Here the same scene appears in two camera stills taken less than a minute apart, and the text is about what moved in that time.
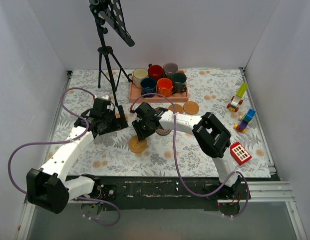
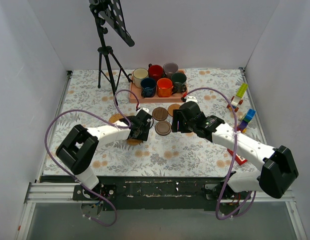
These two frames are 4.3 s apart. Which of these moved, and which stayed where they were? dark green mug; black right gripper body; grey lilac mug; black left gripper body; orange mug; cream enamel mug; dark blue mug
Moved: black left gripper body; black right gripper body
Stayed: orange mug; grey lilac mug; cream enamel mug; dark blue mug; dark green mug
